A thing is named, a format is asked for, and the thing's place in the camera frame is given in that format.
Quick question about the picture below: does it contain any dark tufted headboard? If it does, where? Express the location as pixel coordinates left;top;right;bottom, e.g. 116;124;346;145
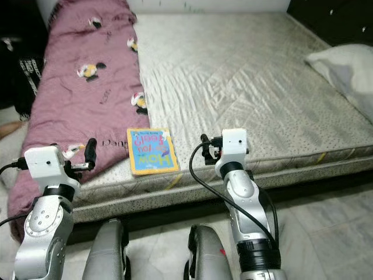
286;0;373;47

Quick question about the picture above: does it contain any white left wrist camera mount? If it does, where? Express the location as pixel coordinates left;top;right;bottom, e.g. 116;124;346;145
23;146;81;190

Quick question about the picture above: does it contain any silver right robot leg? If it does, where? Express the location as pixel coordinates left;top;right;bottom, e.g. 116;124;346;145
184;225;237;280

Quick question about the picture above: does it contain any black bag white print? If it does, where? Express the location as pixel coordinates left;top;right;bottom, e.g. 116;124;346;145
0;35;44;120

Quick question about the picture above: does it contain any dark bed base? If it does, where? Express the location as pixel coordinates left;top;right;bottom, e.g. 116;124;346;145
76;166;373;225

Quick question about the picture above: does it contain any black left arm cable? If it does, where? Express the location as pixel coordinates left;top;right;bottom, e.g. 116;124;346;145
0;157;36;228

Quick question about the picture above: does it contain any purple cartoon print blanket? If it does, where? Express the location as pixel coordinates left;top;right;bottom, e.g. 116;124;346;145
7;0;151;243

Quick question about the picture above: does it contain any silver left robot leg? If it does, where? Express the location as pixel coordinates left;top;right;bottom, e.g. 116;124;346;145
82;219;130;280

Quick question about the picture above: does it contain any silver robot leg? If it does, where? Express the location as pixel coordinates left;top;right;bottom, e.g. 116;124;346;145
184;225;237;280
82;219;130;280

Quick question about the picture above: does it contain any grey quilted mattress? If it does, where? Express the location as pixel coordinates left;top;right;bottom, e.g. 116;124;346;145
76;13;373;225

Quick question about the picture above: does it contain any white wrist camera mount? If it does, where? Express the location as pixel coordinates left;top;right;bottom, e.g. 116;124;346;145
23;146;81;190
214;128;249;176

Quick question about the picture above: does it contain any blue yellow children's book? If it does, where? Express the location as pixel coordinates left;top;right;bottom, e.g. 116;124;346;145
126;127;180;176

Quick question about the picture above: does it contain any white printed pillow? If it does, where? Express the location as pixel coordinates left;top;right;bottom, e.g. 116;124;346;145
305;44;373;124

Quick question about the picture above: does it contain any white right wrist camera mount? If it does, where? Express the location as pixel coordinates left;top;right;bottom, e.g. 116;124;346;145
214;128;249;176

